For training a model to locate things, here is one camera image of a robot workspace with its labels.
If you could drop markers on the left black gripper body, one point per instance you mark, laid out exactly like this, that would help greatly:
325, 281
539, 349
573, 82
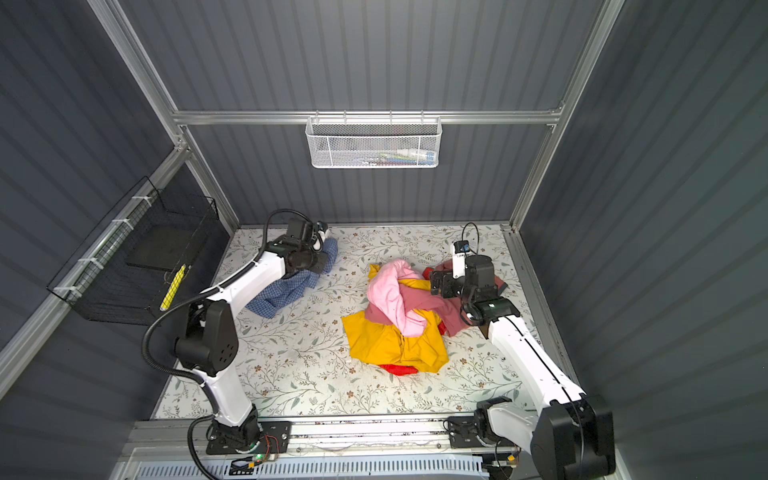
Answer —
313, 262

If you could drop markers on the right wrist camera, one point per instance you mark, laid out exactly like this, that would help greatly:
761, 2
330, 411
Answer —
461, 249

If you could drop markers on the white ventilation grille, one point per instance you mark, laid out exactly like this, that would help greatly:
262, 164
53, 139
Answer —
439, 466

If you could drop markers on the maroon pink cloth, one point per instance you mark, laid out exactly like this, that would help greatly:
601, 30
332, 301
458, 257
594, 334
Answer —
419, 297

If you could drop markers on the red cloth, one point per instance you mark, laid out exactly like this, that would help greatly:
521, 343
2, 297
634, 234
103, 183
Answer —
424, 354

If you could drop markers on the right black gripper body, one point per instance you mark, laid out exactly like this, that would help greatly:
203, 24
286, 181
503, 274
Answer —
453, 287

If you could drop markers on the floral table mat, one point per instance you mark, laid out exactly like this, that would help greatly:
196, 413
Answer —
298, 362

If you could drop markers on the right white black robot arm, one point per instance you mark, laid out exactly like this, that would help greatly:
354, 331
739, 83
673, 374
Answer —
569, 434

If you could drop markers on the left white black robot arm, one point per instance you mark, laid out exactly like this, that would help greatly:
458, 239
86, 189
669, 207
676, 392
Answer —
209, 346

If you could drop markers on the blue checkered shirt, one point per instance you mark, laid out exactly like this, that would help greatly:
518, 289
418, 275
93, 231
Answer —
284, 292

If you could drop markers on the yellow cloth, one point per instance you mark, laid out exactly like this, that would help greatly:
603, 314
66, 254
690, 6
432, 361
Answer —
367, 342

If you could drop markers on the items in white basket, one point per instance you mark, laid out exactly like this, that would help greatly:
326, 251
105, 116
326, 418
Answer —
401, 157

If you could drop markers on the white wire mesh basket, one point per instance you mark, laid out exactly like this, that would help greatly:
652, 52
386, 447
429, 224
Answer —
337, 144

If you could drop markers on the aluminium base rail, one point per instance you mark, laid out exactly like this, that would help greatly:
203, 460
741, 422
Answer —
304, 435

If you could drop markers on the black wire basket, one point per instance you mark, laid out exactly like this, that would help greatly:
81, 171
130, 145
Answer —
121, 275

